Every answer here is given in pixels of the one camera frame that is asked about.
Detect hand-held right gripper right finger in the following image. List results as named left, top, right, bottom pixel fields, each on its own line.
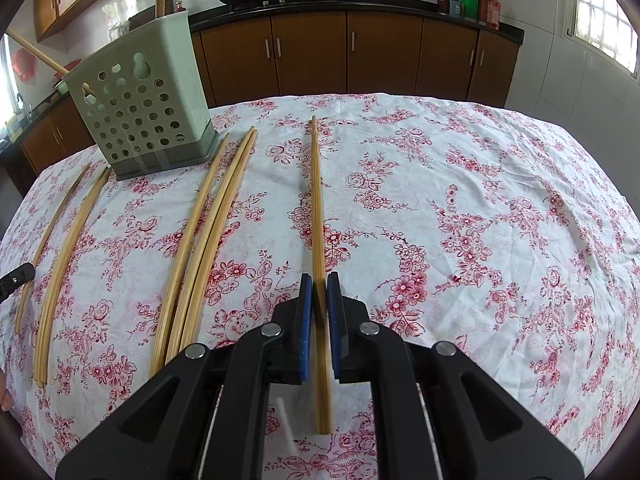
left=326, top=272, right=586, bottom=480

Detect green perforated chopstick holder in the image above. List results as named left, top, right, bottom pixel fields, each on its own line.
left=64, top=9, right=220, bottom=182

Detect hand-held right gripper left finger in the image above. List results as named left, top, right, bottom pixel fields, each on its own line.
left=55, top=274, right=314, bottom=480

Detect dark chopping board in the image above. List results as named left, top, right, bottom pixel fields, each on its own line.
left=128, top=9, right=160, bottom=33

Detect black countertop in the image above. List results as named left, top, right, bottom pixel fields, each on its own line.
left=130, top=0, right=526, bottom=43

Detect sliding window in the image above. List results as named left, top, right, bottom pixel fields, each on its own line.
left=0, top=35, right=16, bottom=126

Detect gas stove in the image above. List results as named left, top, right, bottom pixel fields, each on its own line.
left=220, top=0, right=346, bottom=11

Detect floral white red tablecloth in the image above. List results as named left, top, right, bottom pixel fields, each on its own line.
left=0, top=92, right=640, bottom=480

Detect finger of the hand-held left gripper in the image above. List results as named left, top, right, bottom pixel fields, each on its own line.
left=0, top=264, right=35, bottom=303

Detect red packet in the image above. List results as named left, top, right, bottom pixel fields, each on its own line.
left=479, top=0, right=502, bottom=28

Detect hanging red plastic bag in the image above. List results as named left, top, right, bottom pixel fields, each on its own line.
left=11, top=47, right=38, bottom=81

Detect large bright window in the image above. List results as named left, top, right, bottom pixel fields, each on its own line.
left=565, top=0, right=640, bottom=81

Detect wooden lower cabinets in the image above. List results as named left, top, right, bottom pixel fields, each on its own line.
left=20, top=10, right=521, bottom=176

